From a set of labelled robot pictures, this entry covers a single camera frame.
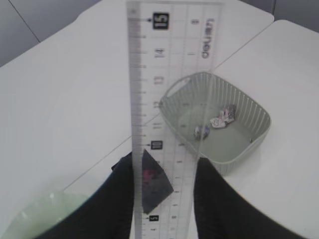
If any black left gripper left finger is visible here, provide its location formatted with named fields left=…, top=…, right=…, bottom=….
left=38, top=154, right=134, bottom=239

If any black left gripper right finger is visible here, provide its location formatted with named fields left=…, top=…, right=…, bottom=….
left=194, top=158, right=319, bottom=239

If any small paper ball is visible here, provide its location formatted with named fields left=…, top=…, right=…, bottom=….
left=194, top=125, right=210, bottom=140

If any large paper ball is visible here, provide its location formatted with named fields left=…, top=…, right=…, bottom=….
left=210, top=104, right=237, bottom=129

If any clear plastic ruler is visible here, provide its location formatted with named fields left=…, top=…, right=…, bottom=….
left=126, top=0, right=224, bottom=239

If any black mesh pen holder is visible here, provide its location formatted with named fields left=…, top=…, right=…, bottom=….
left=109, top=150, right=173, bottom=217

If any green plastic basket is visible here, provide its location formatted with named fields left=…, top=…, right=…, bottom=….
left=159, top=72, right=271, bottom=175

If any translucent green wavy bowl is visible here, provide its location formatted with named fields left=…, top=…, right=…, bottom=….
left=1, top=175, right=97, bottom=239

